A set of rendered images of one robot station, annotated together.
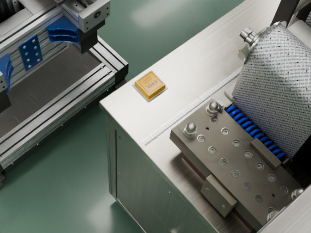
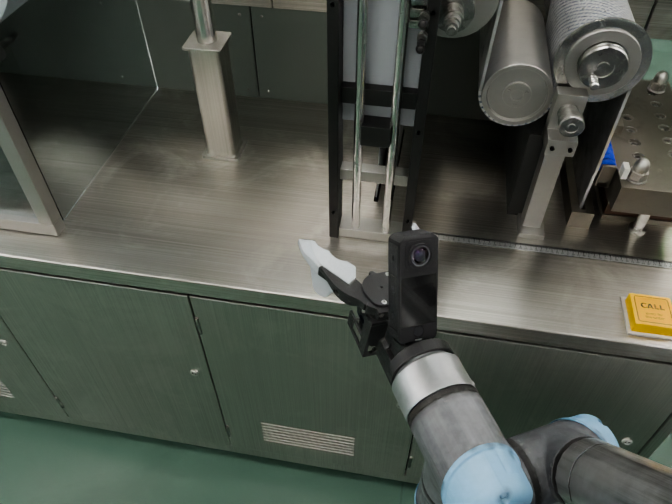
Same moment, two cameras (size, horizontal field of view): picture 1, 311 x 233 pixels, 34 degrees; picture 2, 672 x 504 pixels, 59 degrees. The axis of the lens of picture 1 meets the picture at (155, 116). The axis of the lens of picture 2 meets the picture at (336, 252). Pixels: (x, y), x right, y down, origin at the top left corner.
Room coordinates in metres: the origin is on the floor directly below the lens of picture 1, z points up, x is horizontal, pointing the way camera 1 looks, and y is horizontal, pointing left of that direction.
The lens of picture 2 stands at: (1.63, 0.28, 1.74)
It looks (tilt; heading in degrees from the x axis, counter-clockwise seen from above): 47 degrees down; 238
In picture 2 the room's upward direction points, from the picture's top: straight up
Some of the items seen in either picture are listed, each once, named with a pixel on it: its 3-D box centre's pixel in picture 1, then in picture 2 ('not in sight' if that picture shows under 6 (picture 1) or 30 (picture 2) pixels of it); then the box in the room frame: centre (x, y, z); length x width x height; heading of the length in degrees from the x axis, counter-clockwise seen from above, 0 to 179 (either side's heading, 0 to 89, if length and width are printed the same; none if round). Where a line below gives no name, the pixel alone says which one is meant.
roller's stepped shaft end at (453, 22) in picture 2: not in sight; (452, 21); (1.03, -0.35, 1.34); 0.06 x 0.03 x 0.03; 48
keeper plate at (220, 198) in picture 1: (217, 197); not in sight; (0.47, -0.20, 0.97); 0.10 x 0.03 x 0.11; 48
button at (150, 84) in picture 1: (150, 84); (650, 314); (0.83, 0.03, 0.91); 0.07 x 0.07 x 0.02; 48
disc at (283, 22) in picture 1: (264, 43); (601, 61); (0.79, -0.25, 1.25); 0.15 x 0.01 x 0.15; 138
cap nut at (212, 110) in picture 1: (213, 107); (640, 169); (0.70, -0.16, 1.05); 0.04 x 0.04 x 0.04
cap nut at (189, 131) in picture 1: (190, 128); not in sight; (0.62, -0.10, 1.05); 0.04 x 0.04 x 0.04
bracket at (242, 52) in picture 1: (245, 68); (549, 170); (0.84, -0.24, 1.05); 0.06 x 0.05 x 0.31; 48
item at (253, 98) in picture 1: (268, 114); (603, 99); (0.66, -0.30, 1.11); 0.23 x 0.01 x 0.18; 48
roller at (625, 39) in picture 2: not in sight; (592, 27); (0.71, -0.34, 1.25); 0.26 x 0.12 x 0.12; 48
